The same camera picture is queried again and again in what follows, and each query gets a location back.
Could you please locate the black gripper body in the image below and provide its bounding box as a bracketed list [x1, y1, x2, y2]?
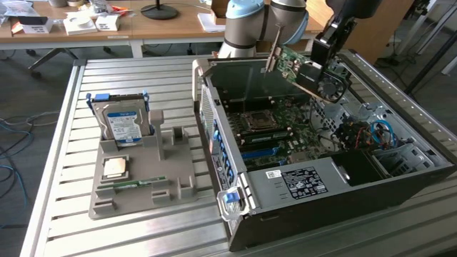
[325, 0, 380, 31]

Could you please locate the green graphics card with fan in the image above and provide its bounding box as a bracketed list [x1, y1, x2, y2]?
[264, 23, 353, 104]

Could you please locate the wooden cabinet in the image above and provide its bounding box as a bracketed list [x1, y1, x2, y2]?
[305, 0, 417, 65]

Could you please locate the metal disk bay cage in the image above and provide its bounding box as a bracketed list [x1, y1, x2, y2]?
[309, 80, 360, 131]

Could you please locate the CPU socket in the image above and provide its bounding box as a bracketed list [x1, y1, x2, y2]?
[242, 111, 278, 132]

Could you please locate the green motherboard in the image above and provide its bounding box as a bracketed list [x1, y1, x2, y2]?
[226, 95, 322, 172]

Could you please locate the white paper stack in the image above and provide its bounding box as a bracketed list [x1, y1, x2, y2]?
[197, 12, 226, 33]

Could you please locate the open cardboard box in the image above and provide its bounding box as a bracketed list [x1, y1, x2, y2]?
[210, 0, 229, 19]

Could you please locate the installed RAM stick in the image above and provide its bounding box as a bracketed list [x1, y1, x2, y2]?
[245, 131, 289, 144]

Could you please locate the blue expansion slot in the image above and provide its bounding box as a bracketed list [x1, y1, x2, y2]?
[242, 147, 280, 159]

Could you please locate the black round lamp base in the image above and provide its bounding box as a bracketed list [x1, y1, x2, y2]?
[140, 0, 178, 20]

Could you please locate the grey power supply unit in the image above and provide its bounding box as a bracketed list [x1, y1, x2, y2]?
[246, 157, 349, 209]

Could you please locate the open black PC case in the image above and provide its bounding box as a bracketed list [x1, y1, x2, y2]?
[192, 49, 457, 252]

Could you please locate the blue case latch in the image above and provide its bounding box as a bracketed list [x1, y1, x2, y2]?
[221, 192, 238, 206]

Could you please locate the small white labelled box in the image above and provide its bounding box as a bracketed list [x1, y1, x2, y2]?
[95, 14, 121, 32]

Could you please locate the hard disk in blue caddy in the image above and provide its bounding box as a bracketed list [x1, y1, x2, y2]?
[87, 90, 150, 147]

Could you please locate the grey plastic parts rack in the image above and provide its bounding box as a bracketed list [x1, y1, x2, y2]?
[88, 109, 202, 221]

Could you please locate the white box with tape roll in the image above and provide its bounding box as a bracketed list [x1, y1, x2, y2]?
[63, 12, 99, 36]

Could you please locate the green RAM stick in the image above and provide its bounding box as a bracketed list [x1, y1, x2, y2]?
[112, 176, 168, 190]

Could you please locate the silver CPU chip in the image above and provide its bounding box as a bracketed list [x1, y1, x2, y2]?
[103, 157, 128, 178]

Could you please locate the long wooden desk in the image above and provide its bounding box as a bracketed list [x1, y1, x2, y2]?
[0, 0, 328, 58]

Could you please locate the white box with black lid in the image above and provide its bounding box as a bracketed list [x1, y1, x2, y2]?
[17, 16, 55, 34]

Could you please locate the coloured power wire bundle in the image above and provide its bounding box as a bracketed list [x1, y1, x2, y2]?
[334, 120, 376, 150]

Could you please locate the blue SATA wire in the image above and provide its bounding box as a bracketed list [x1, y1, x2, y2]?
[369, 119, 400, 148]

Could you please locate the grey floor cable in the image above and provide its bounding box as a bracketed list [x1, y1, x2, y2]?
[0, 111, 60, 127]

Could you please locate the blue floor cable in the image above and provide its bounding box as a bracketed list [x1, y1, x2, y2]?
[0, 117, 33, 229]

